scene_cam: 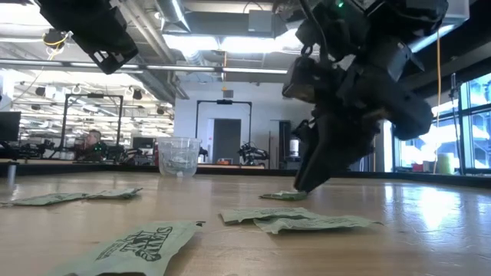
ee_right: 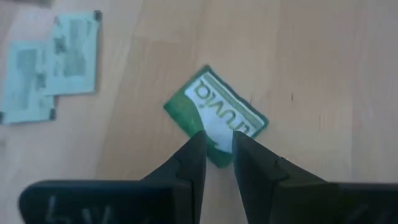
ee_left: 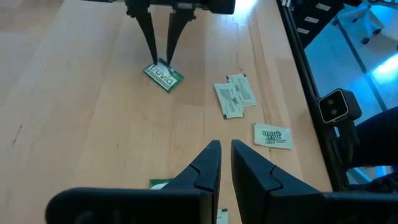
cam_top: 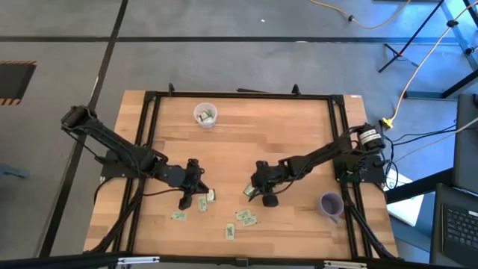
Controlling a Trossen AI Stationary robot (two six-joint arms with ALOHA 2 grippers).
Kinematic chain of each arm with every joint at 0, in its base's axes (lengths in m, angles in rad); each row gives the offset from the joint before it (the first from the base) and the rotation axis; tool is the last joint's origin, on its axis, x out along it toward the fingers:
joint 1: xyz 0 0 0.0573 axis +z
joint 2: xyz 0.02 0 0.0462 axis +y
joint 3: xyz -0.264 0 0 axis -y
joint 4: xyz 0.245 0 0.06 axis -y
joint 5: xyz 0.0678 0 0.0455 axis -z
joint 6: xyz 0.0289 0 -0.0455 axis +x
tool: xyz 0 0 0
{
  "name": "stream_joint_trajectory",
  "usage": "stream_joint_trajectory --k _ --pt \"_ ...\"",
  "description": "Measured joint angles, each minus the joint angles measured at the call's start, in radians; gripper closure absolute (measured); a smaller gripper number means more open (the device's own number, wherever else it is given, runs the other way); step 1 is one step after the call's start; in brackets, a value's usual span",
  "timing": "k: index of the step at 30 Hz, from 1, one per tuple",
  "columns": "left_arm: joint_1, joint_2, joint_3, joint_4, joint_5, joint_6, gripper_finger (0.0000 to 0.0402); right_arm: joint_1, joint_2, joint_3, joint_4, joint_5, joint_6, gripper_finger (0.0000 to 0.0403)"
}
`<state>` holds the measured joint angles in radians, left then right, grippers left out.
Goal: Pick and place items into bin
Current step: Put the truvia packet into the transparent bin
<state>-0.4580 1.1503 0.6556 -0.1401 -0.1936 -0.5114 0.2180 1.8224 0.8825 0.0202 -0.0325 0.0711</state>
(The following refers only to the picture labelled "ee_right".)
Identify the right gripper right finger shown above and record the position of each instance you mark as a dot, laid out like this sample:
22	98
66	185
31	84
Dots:
295	202

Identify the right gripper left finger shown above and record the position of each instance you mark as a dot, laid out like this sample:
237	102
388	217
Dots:
124	202

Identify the dark green Truvia packet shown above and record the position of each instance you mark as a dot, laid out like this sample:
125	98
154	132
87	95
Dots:
217	109

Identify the pale green sweetener packet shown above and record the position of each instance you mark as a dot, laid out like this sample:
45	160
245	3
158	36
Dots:
25	84
74	53

